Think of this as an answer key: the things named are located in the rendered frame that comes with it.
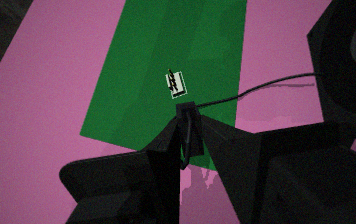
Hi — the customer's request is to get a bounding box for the black cable with plug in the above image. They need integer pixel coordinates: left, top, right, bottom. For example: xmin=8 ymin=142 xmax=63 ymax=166
xmin=166 ymin=72 xmax=324 ymax=170

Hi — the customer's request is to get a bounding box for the black cooling fan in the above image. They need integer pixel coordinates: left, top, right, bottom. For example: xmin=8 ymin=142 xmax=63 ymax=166
xmin=306 ymin=0 xmax=356 ymax=126

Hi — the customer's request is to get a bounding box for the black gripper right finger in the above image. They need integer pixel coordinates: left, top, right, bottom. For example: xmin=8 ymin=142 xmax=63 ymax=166
xmin=201 ymin=115 xmax=356 ymax=224

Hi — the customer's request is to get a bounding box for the dark green circuit board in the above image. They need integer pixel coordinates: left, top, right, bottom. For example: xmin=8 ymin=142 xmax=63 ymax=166
xmin=80 ymin=0 xmax=247 ymax=151

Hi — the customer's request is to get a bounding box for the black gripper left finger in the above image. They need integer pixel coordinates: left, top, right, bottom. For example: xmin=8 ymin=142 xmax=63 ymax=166
xmin=59 ymin=119 xmax=181 ymax=224

